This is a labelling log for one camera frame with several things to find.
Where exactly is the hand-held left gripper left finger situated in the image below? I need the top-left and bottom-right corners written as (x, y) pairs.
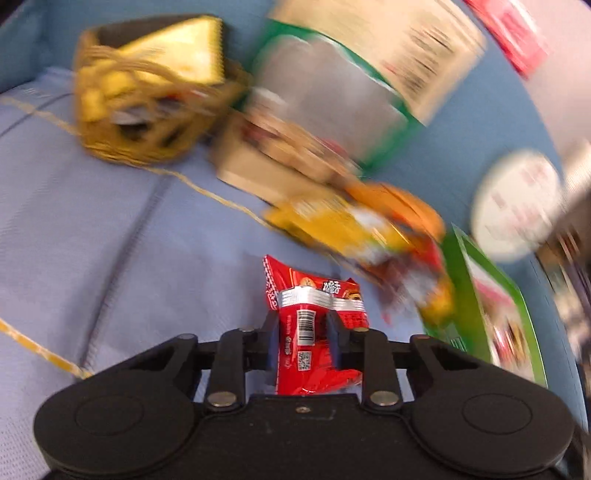
top-left (124, 311), bottom-right (280, 411)

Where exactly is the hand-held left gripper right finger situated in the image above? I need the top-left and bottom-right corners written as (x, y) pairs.
top-left (325, 313), bottom-right (481, 411)

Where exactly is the red snack packet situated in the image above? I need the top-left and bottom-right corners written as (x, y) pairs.
top-left (262, 255), bottom-right (370, 397)

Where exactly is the pile of assorted snack packets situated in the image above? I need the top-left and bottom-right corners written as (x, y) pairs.
top-left (215, 111), bottom-right (455, 324)

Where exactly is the green cardboard box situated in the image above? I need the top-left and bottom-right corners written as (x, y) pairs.
top-left (422, 224), bottom-right (549, 387)

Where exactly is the blue sofa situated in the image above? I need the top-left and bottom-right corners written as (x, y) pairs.
top-left (0, 0), bottom-right (591, 462)

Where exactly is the dark metal shelf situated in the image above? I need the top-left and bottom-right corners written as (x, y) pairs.
top-left (536, 138), bottom-right (591, 365)

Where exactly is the gold woven basket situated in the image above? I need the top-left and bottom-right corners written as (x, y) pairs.
top-left (74, 28), bottom-right (251, 168)

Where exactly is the large grain pouch bag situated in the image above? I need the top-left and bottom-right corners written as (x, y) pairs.
top-left (249, 0), bottom-right (489, 168)

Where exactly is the black and gold box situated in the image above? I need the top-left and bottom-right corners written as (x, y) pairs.
top-left (99, 16), bottom-right (225, 87)

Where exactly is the red packet at top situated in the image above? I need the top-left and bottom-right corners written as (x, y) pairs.
top-left (464, 0), bottom-right (551, 78)

